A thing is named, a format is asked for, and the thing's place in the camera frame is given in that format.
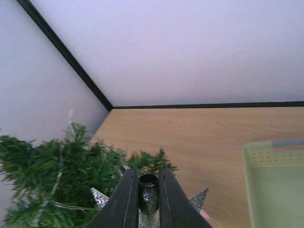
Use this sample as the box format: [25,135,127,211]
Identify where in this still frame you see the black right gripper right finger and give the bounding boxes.
[159,168,212,228]

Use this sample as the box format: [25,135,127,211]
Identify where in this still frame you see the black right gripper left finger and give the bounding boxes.
[86,168,139,228]

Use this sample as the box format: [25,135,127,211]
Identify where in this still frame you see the silver star ornament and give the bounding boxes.
[91,174,209,228]

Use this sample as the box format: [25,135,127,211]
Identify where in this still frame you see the clear led string lights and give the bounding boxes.
[33,108,95,226]

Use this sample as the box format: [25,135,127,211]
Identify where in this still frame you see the small green christmas tree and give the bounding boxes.
[0,123,177,228]

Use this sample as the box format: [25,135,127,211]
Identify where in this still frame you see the light green plastic basket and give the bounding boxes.
[243,138,304,228]

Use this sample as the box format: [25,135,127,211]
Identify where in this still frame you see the black corner frame post left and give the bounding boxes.
[17,0,114,112]

